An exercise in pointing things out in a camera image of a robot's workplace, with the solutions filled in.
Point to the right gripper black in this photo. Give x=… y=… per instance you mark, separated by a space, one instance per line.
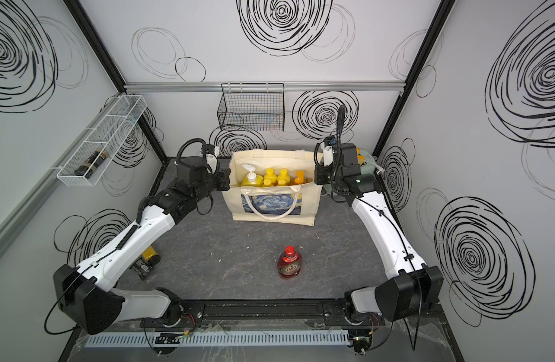
x=319 y=178

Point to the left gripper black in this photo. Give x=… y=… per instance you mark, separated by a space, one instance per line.
x=222 y=175

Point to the yellow pump dish soap bottle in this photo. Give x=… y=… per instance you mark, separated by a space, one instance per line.
x=252 y=178

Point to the tall orange dish soap bottle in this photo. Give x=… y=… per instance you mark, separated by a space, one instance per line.
x=300 y=178

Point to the canvas starry night tote bag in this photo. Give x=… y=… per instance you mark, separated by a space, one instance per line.
x=291 y=204

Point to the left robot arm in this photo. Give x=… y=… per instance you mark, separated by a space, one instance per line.
x=87 y=293

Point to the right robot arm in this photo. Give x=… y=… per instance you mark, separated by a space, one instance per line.
x=412 y=286

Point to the mint green toaster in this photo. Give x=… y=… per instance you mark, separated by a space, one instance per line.
x=367 y=164

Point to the yellow tag object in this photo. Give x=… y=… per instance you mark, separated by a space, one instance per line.
x=144 y=265

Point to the dark item in shelf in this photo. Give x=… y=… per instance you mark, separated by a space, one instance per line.
x=93 y=162

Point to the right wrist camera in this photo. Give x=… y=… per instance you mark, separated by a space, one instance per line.
x=328 y=148

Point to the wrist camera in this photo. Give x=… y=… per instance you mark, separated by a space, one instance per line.
x=328 y=148
x=211 y=154

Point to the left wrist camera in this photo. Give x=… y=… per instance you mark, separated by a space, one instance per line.
x=211 y=154

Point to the black wire wall basket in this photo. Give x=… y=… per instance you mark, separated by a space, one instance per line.
x=257 y=106

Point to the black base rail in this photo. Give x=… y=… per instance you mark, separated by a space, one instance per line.
x=315 y=313

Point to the grey slotted cable duct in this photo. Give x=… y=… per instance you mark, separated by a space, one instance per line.
x=219 y=339

